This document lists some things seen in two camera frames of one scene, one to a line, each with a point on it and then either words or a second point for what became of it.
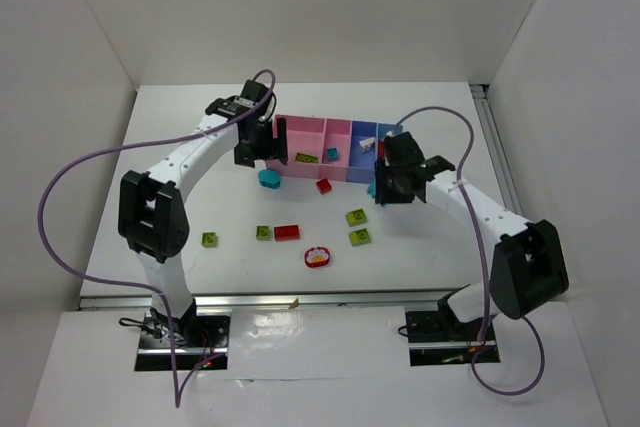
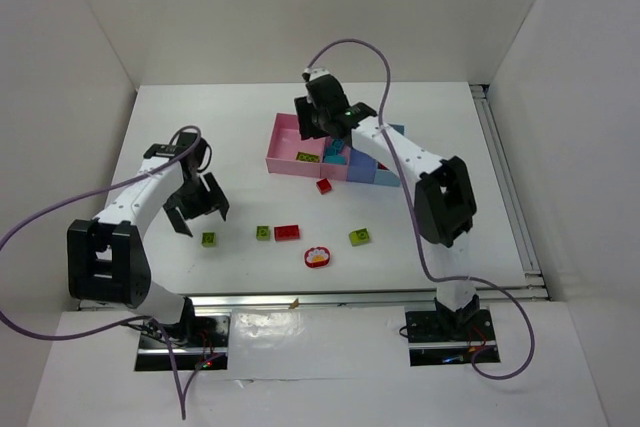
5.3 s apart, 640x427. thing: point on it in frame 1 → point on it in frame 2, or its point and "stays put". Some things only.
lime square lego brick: [209, 239] stays put
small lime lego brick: [262, 232] stays put
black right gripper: [391, 192] → [310, 117]
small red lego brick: [324, 186] stays put
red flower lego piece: [316, 257] stays put
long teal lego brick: [372, 189] → [335, 159]
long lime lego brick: [306, 157] stays put
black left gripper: [261, 148] → [195, 200]
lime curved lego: [359, 237] stays put
